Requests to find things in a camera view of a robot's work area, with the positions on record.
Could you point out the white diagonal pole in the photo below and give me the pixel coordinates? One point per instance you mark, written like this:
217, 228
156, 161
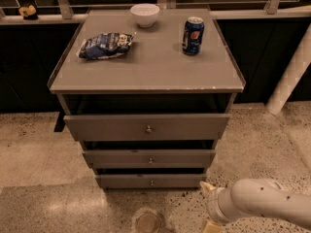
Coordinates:
292, 75

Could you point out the round floor drain cover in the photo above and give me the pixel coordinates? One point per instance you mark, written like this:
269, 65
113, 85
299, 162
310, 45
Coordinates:
146, 220

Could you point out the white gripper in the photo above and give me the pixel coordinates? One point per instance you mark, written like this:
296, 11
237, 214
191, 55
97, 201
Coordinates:
213, 204

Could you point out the grey drawer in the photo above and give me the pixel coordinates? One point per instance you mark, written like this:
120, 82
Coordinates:
147, 127
143, 159
150, 181

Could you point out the grey bottom drawer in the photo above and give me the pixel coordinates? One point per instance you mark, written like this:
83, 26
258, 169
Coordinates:
150, 181

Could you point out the grey top drawer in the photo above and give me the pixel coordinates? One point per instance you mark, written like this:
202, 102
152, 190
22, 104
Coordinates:
147, 127

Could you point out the blue chip bag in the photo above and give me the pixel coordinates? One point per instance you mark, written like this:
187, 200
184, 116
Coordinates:
105, 46

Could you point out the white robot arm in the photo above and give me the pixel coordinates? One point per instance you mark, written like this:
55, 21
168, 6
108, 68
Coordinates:
254, 197

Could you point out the grey drawer cabinet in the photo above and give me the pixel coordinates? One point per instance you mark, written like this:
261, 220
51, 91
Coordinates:
154, 78

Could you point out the small yellow black object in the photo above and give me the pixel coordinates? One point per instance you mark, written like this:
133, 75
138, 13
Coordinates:
28, 12

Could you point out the white bowl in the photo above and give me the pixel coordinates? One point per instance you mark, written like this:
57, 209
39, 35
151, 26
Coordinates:
145, 15

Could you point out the blue pepsi can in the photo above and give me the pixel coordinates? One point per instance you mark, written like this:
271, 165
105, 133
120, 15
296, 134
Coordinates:
193, 34

